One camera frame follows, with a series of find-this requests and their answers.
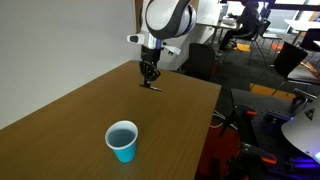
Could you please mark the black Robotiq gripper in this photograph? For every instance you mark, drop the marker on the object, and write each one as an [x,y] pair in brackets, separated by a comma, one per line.
[150,56]

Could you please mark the black pen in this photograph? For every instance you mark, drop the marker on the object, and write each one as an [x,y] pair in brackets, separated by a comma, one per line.
[155,88]

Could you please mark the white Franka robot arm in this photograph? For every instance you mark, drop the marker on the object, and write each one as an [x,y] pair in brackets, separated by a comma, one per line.
[170,16]

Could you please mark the blue plastic cup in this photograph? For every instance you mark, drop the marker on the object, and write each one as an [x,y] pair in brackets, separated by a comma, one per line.
[126,153]

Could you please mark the white office desk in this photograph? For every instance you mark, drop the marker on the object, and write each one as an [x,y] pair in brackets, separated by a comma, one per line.
[220,25]

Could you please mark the red floor mat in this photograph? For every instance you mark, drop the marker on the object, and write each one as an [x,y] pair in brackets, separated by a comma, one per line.
[216,150]

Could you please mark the orange black bar clamp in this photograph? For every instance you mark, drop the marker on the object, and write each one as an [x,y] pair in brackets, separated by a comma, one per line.
[260,156]
[245,116]

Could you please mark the seated person dark clothes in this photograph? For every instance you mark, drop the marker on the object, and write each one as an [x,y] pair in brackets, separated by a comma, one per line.
[248,16]

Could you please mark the black mesh office chair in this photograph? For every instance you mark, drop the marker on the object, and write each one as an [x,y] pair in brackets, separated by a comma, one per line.
[264,30]

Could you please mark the dark perforated mounting plate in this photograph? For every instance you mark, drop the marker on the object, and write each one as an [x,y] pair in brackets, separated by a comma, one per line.
[266,133]

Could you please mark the black tilted office chair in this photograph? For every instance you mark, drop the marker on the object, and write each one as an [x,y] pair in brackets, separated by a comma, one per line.
[290,58]

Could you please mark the white meeting table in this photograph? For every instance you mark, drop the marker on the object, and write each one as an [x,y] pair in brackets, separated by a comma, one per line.
[300,25]

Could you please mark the dark chair backrest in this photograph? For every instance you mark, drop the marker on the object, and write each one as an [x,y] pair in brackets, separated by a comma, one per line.
[311,37]

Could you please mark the grey metal bracket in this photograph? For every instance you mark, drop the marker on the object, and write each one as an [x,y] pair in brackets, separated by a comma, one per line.
[301,95]

